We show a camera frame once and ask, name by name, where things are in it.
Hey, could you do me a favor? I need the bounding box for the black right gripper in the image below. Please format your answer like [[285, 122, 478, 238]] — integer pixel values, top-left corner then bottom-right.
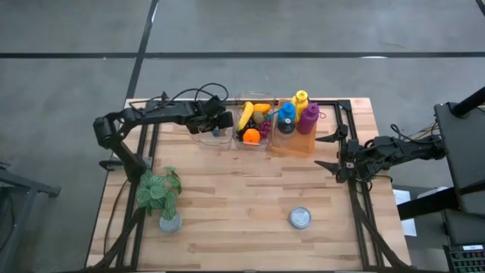
[[314, 124, 365, 184]]

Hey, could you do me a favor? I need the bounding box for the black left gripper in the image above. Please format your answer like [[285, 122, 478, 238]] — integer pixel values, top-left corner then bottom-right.
[[188, 96, 235, 137]]

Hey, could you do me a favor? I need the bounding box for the dark purple grape bunch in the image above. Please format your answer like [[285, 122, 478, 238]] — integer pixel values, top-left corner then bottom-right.
[[235, 119, 253, 143]]

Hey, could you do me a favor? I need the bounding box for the yellow banana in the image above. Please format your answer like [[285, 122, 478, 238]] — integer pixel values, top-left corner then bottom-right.
[[236, 101, 255, 132]]

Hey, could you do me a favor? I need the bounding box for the orange fruit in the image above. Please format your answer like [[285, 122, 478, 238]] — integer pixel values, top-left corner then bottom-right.
[[242, 128, 262, 146]]

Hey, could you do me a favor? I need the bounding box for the magenta plastic bottle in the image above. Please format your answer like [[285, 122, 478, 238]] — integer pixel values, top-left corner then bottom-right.
[[296, 102, 327, 136]]

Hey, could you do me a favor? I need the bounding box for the red grape bunch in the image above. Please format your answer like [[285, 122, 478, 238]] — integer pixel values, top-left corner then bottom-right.
[[258, 120, 273, 140]]

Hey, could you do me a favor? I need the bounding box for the clear bottle with black cap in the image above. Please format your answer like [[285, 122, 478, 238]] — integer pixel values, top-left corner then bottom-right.
[[271, 117, 297, 151]]

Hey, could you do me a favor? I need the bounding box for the yellow plastic bottle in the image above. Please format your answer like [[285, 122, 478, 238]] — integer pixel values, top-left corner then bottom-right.
[[290, 89, 310, 123]]

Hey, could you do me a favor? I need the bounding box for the blue plastic bottle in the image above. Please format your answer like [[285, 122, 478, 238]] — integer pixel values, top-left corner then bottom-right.
[[265, 102, 297, 124]]

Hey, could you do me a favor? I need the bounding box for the wide tin can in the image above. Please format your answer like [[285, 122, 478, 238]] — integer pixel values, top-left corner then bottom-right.
[[289, 206, 312, 230]]

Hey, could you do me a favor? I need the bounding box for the clear plastic bin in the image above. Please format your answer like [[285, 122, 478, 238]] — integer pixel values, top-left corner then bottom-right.
[[191, 99, 239, 147], [233, 90, 277, 152]]

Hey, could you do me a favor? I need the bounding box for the orange translucent bin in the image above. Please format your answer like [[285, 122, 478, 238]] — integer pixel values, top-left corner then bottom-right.
[[268, 99, 321, 158]]

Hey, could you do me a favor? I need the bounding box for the green potted plant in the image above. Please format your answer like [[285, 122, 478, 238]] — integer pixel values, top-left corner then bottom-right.
[[135, 165, 183, 221]]

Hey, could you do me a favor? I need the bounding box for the white paper sheet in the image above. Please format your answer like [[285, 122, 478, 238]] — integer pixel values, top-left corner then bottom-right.
[[392, 188, 418, 238]]

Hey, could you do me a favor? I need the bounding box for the black side table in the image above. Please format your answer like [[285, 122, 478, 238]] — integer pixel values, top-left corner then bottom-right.
[[433, 86, 485, 218]]

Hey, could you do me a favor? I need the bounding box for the grey metal table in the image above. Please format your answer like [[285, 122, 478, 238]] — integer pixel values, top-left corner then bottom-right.
[[0, 165, 62, 266]]

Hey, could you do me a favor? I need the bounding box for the black aluminium table frame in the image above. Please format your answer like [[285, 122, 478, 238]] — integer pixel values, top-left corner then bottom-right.
[[90, 90, 416, 273]]

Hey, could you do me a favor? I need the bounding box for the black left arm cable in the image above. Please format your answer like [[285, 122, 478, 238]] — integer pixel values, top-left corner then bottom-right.
[[145, 82, 230, 113]]

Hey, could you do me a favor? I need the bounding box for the cable bundle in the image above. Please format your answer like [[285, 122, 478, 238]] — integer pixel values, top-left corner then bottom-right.
[[390, 120, 443, 145]]

